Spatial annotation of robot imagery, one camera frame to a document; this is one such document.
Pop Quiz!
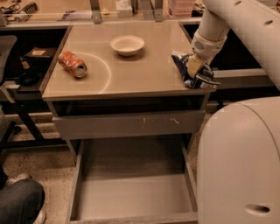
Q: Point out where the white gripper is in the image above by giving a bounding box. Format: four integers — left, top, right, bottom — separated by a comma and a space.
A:
186, 31, 227, 78

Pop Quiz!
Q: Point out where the blue chip bag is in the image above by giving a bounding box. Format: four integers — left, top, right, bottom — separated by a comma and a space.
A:
171, 51, 221, 89

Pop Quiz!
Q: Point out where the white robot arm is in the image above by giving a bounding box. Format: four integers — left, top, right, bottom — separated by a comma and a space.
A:
189, 0, 280, 224

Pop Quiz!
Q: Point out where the closed top drawer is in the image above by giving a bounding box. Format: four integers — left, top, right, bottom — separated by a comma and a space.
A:
52, 110, 205, 140

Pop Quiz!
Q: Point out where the grey drawer cabinet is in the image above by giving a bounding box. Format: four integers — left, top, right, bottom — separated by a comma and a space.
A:
39, 20, 219, 165

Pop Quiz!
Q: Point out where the open middle drawer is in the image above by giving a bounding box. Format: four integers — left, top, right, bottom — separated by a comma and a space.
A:
66, 135, 198, 224

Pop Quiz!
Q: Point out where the pink plastic bin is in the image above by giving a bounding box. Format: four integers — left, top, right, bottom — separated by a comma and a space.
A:
167, 0, 194, 18

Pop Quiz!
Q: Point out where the white paper bowl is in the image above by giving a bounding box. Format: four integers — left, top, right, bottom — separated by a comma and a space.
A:
110, 35, 145, 57

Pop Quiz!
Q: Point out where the white tissue box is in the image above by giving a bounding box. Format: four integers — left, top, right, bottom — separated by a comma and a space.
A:
115, 0, 132, 18

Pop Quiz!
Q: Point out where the orange soda can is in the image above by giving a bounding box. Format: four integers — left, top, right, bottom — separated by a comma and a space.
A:
58, 51, 88, 78

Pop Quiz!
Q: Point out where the black box with label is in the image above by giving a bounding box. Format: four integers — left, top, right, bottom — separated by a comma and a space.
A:
24, 47, 57, 67

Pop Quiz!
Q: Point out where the dark bottle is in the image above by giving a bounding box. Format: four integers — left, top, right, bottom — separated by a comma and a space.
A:
19, 56, 39, 86

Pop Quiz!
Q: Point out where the black coiled tool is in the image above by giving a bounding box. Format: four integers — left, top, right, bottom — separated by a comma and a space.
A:
14, 2, 38, 23

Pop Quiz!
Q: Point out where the grey office chair left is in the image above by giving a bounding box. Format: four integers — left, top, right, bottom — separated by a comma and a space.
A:
0, 35, 17, 153

